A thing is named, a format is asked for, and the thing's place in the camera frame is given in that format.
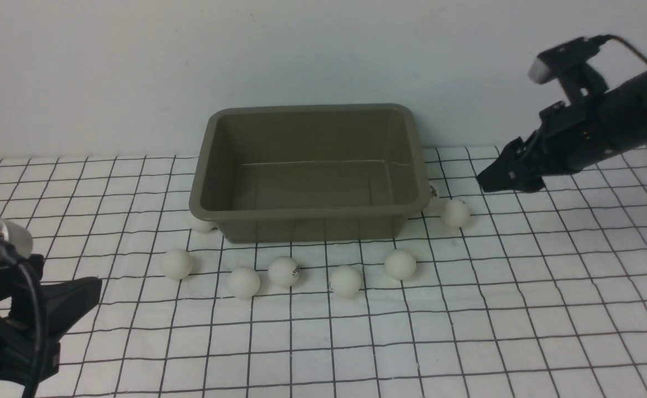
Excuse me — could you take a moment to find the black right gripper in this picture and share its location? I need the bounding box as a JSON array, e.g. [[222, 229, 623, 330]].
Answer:
[[476, 97, 620, 192]]

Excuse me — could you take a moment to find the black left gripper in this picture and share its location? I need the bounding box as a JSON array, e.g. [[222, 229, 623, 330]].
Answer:
[[0, 268, 103, 386]]

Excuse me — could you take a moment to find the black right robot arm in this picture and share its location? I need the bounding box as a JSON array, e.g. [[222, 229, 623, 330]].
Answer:
[[476, 71, 647, 192]]

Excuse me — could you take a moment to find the white ping-pong ball plain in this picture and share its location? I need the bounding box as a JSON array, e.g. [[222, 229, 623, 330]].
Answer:
[[226, 267, 260, 300]]

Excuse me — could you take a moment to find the white ping-pong ball with logo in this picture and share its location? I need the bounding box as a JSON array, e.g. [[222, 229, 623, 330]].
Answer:
[[268, 256, 299, 288]]

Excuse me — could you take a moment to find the white black-grid tablecloth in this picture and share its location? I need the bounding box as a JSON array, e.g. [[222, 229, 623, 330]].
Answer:
[[0, 147, 647, 397]]

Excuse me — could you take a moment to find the white ball behind bin left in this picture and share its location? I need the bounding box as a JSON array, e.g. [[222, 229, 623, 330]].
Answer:
[[189, 215, 217, 234]]

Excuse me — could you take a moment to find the olive green plastic bin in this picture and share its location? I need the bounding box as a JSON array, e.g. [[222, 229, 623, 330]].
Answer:
[[189, 103, 431, 243]]

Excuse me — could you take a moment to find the left camera cable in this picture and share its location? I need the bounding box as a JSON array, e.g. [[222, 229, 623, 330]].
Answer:
[[0, 232, 48, 398]]

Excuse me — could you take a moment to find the camera cable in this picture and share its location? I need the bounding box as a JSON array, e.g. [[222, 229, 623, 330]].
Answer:
[[600, 34, 647, 161], [0, 232, 48, 398]]

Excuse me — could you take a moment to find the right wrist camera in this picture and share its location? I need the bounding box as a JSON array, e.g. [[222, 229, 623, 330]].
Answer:
[[528, 35, 608, 103]]

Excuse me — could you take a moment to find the right camera cable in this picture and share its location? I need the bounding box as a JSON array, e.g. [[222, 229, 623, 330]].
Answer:
[[600, 34, 647, 161]]

